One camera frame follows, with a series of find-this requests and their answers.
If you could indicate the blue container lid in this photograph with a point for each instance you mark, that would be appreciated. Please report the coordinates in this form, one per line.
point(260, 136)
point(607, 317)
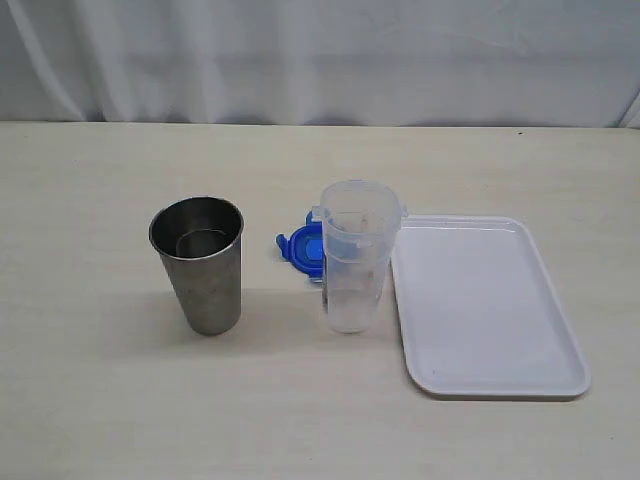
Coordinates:
point(303, 249)

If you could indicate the stainless steel cup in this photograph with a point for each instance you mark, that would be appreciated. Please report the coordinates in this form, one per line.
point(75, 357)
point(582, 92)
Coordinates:
point(198, 240)

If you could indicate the clear plastic container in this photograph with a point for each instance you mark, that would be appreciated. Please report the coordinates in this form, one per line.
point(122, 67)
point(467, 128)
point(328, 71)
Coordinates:
point(360, 221)

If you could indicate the white plastic tray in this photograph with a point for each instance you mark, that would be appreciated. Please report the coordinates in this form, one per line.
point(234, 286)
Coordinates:
point(479, 316)

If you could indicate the white backdrop curtain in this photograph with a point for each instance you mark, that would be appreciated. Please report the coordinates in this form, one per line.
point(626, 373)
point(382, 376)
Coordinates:
point(387, 63)

